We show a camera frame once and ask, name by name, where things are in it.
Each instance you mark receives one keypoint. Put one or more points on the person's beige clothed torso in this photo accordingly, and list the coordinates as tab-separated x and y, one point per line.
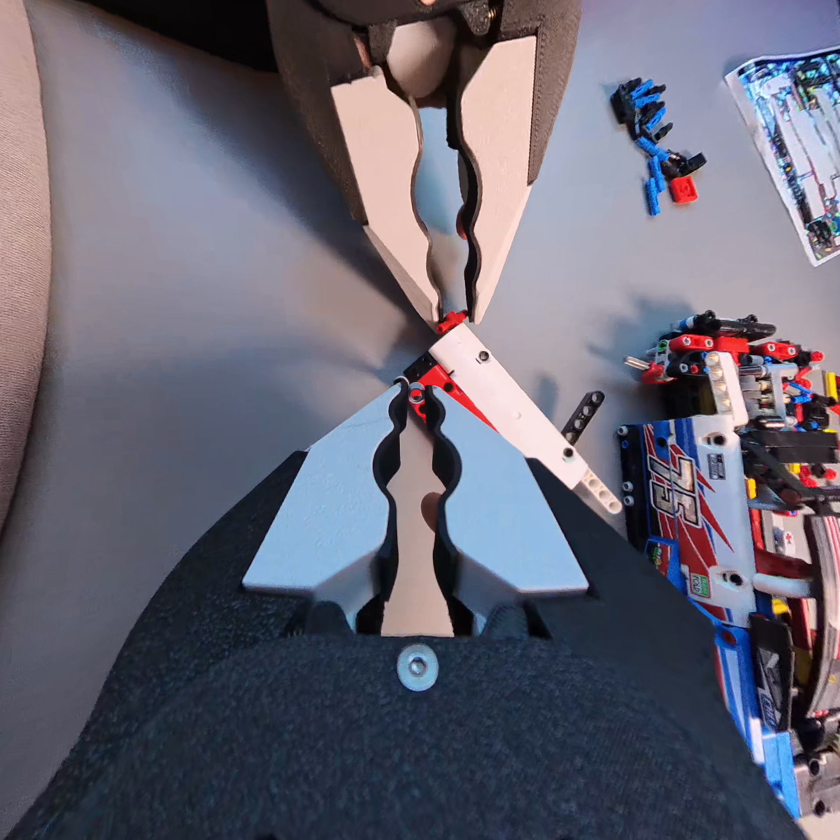
19	262

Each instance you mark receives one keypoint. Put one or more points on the white and red lego assembly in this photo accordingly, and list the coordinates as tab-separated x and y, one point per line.
499	387

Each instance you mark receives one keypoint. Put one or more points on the person's left hand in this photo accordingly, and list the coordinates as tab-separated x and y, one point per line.
462	223

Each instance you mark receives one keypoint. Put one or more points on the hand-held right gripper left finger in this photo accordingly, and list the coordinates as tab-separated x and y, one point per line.
321	525

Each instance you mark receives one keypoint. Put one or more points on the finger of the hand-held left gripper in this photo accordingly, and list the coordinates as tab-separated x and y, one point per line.
374	164
505	131

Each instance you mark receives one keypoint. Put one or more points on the blue white lego race car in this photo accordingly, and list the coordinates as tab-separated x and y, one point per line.
695	499

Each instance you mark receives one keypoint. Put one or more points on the red lego axle connector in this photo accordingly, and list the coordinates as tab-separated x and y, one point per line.
451	321

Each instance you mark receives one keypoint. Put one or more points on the red square lego plate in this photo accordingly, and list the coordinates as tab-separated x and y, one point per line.
683	190

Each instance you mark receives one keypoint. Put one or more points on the printed instruction booklet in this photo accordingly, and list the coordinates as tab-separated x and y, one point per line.
794	151

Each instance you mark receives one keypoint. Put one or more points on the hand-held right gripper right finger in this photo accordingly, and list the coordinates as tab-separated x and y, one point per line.
512	525

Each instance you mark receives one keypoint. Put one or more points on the person's right hand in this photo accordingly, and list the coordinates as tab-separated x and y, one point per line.
430	512

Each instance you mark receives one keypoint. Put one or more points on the pile of blue black pins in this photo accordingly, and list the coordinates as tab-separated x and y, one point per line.
646	118

